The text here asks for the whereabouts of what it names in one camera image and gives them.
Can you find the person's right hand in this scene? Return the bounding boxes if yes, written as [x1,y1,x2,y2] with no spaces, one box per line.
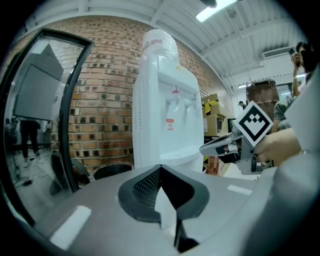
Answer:
[253,127,302,164]

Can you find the printed brown cardboard box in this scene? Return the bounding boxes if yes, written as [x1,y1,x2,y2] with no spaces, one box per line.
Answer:
[202,154,230,176]

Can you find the brown chair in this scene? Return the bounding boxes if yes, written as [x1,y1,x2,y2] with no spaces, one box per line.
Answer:
[245,77,280,116]

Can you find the white ceiling air conditioner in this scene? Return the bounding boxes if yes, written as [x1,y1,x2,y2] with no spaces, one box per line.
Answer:
[261,46,296,60]

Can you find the black glass door cabinet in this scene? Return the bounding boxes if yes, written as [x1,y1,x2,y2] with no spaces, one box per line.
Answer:
[0,27,96,227]

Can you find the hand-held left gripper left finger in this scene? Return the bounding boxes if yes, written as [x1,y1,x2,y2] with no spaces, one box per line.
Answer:
[33,163,177,256]

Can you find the steel round trash bin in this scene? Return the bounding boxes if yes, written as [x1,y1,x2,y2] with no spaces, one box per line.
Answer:
[93,162,134,181]

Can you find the white drip tray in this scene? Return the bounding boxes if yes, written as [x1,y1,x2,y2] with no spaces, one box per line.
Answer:
[159,149,201,166]

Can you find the ceiling light panel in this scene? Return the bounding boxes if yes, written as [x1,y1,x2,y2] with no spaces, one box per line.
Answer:
[195,0,237,23]

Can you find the black flat box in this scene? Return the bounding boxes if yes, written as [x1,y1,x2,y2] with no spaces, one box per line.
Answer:
[203,134,226,144]

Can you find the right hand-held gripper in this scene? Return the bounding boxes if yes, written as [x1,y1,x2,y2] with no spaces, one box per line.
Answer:
[199,100,274,176]

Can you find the yellow taped cardboard box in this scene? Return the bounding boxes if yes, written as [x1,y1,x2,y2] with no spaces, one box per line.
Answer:
[200,93,227,117]

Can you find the plain cardboard box white label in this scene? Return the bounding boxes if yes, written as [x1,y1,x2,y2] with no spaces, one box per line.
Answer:
[202,114,227,137]

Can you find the white water dispenser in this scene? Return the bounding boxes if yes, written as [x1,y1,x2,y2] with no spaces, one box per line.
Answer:
[131,51,205,174]

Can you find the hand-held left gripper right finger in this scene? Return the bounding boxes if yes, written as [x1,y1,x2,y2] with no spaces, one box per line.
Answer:
[159,163,276,256]

